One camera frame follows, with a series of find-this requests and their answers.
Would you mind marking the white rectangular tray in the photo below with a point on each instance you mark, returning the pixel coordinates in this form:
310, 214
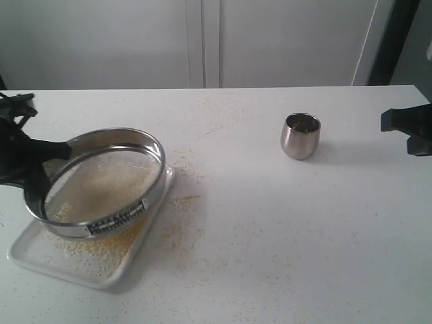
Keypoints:
33, 250

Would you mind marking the stainless steel cup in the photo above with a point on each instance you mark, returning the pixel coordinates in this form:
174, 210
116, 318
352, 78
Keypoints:
300, 135

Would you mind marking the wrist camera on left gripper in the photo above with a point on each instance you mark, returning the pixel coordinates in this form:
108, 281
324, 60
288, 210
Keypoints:
19, 105

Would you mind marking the round steel mesh sieve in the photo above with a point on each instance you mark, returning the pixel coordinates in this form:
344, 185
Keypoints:
100, 142

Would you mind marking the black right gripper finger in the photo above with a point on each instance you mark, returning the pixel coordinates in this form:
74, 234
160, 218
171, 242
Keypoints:
413, 121
417, 146

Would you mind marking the yellow millet pile on tray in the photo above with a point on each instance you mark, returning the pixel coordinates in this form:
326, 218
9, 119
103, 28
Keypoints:
108, 253

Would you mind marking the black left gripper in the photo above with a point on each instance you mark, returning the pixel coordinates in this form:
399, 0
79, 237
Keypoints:
18, 152

